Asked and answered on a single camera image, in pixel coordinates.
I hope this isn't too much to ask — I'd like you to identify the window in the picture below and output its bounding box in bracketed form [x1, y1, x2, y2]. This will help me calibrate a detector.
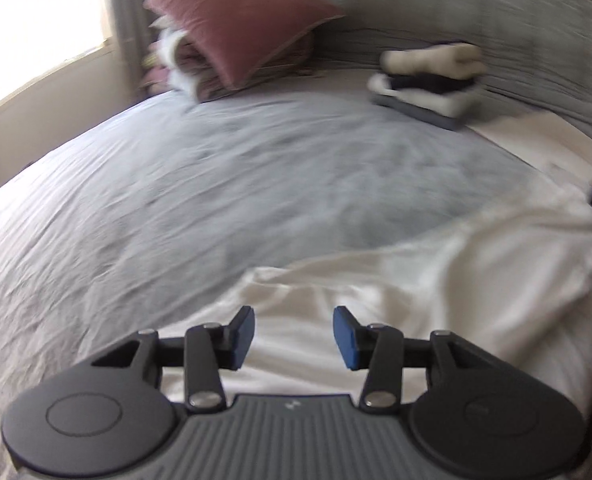
[0, 0, 114, 126]

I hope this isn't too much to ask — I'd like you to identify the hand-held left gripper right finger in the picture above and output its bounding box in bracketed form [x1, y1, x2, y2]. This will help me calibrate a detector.
[332, 306, 506, 413]

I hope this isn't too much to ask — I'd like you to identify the beige folded garment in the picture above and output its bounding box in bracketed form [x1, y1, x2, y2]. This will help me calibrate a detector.
[380, 42, 487, 81]

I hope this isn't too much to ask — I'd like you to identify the white folded garment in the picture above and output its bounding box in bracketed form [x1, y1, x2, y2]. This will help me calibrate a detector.
[367, 74, 482, 117]

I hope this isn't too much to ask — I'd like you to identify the white mattress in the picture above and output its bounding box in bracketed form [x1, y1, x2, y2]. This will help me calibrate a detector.
[468, 110, 592, 191]

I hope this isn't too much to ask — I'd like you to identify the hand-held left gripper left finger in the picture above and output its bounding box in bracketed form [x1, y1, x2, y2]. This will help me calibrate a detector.
[91, 306, 255, 413]

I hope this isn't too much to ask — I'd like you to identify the white cotton garment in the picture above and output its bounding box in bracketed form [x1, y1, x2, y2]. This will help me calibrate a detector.
[161, 180, 592, 411]

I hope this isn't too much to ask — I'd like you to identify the patterned curtain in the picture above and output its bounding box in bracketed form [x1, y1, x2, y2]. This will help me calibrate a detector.
[103, 0, 177, 93]

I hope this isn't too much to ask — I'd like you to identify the maroon pillow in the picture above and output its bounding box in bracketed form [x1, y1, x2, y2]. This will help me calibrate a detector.
[143, 0, 347, 92]

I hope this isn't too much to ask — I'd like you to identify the grey quilted headboard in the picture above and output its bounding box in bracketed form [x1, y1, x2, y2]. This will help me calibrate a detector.
[256, 0, 592, 146]

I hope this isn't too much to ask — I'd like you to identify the folded grey quilt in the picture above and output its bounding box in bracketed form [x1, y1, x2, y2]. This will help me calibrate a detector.
[138, 15, 321, 106]

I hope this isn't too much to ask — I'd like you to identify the grey bed sheet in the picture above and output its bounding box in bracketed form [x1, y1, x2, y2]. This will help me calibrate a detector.
[0, 75, 591, 480]

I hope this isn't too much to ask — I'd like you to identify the black folded garment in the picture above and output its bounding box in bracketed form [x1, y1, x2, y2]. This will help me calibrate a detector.
[383, 72, 479, 97]

